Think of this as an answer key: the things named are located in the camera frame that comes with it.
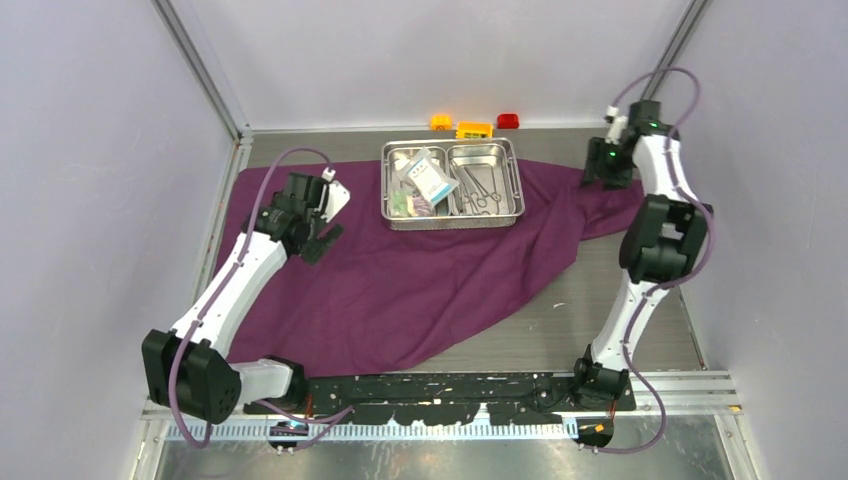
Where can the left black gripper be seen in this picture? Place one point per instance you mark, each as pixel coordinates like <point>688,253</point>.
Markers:
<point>315,248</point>

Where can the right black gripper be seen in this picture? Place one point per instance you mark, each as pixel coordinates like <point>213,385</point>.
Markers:
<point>597,149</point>

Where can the purple cloth wrap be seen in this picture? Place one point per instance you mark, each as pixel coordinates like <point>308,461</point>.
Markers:
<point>382,300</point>

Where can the orange yellow toy block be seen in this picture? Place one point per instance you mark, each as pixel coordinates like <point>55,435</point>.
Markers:
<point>474,130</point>

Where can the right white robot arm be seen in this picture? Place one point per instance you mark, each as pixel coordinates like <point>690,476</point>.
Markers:
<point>659,249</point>

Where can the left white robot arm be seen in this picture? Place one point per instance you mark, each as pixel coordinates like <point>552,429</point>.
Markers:
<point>186,367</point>

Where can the steel surgical forceps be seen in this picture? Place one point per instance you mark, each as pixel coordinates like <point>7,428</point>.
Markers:
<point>479,197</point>

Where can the red block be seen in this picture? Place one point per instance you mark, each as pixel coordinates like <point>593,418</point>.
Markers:
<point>508,121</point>

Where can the green packet in tray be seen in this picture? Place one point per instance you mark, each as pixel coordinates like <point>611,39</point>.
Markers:
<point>408,204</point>

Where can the white sterile pouch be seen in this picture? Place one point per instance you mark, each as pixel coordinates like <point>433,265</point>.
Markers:
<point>429,179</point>

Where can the steel instrument tray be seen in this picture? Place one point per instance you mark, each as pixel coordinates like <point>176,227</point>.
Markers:
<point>479,154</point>

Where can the small orange block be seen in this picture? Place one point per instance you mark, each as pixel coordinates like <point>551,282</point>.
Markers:
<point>441,123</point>

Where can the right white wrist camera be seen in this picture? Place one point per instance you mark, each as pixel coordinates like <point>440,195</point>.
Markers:
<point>618,123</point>

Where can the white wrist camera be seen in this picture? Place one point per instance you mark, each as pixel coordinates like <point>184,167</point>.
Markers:
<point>338,196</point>
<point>618,123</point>

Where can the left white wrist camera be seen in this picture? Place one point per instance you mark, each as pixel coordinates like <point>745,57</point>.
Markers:
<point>338,196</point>

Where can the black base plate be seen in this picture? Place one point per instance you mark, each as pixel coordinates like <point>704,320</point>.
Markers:
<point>507,398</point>

